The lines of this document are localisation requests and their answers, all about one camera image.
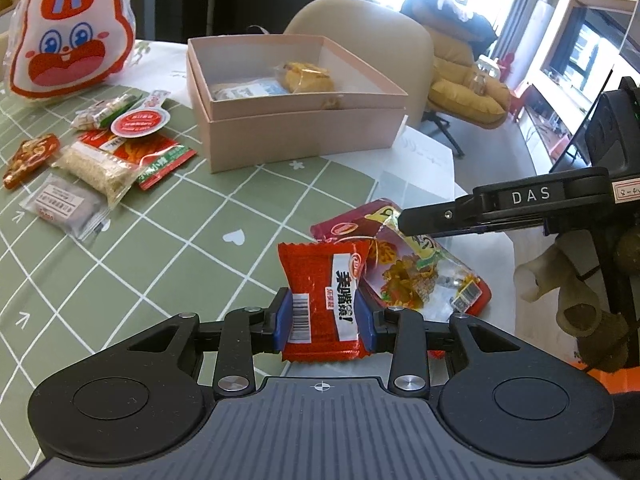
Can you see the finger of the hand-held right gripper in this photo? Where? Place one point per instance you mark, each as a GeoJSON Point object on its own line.
{"type": "Point", "coordinates": [435, 220]}

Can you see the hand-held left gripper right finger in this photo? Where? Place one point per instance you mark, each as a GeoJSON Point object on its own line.
{"type": "Point", "coordinates": [368, 322]}

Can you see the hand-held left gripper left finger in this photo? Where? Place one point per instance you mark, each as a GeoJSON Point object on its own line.
{"type": "Point", "coordinates": [283, 320]}

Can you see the red white-band snack packet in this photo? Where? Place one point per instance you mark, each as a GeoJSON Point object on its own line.
{"type": "Point", "coordinates": [320, 305]}

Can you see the large red clear snack packet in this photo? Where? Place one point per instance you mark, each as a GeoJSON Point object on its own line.
{"type": "Point", "coordinates": [420, 275]}

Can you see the pink cardboard box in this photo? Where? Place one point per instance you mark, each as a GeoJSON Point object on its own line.
{"type": "Point", "coordinates": [280, 130]}

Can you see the clear packet of yellow bread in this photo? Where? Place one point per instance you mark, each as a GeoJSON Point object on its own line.
{"type": "Point", "coordinates": [306, 77]}

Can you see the blue white snack packet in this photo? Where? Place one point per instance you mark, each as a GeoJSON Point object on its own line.
{"type": "Point", "coordinates": [240, 92]}

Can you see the red white round-label packet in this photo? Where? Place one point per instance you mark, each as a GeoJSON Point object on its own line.
{"type": "Point", "coordinates": [137, 122]}

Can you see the person's right hand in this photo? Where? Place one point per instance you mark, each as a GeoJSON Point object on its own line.
{"type": "Point", "coordinates": [580, 310]}

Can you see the white paper sheet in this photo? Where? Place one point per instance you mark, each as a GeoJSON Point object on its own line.
{"type": "Point", "coordinates": [425, 160]}

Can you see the red stool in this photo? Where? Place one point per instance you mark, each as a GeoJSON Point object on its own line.
{"type": "Point", "coordinates": [520, 102]}

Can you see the yellow armchair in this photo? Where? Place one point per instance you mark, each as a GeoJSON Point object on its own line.
{"type": "Point", "coordinates": [465, 95]}

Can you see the green grid tablecloth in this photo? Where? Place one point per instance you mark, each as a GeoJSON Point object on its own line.
{"type": "Point", "coordinates": [225, 200]}

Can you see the glass jar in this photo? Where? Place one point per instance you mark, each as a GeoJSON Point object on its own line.
{"type": "Point", "coordinates": [487, 69]}

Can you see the television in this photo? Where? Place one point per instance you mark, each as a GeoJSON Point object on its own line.
{"type": "Point", "coordinates": [585, 50]}

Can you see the white standing cylinder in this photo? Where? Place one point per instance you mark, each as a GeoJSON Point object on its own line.
{"type": "Point", "coordinates": [541, 40]}

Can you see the beige chair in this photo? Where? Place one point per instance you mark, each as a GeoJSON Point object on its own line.
{"type": "Point", "coordinates": [360, 35]}

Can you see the red green snack packet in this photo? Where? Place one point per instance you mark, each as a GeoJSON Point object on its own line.
{"type": "Point", "coordinates": [160, 160]}

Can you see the dark clothes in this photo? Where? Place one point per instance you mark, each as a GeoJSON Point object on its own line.
{"type": "Point", "coordinates": [450, 15]}

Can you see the clear rice cracker packet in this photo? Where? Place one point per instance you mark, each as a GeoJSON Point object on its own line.
{"type": "Point", "coordinates": [97, 170]}

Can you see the grey clear snack packet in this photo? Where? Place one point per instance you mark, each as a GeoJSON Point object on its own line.
{"type": "Point", "coordinates": [62, 205]}

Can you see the clear green snack packet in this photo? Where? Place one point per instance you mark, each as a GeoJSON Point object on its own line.
{"type": "Point", "coordinates": [100, 112]}

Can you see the brown orange snack packet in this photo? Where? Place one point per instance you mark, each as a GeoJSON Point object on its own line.
{"type": "Point", "coordinates": [30, 160]}

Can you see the black water dispenser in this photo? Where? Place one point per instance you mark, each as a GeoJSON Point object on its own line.
{"type": "Point", "coordinates": [180, 10]}

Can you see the red white bunny-face bag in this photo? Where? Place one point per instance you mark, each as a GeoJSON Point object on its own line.
{"type": "Point", "coordinates": [70, 40]}

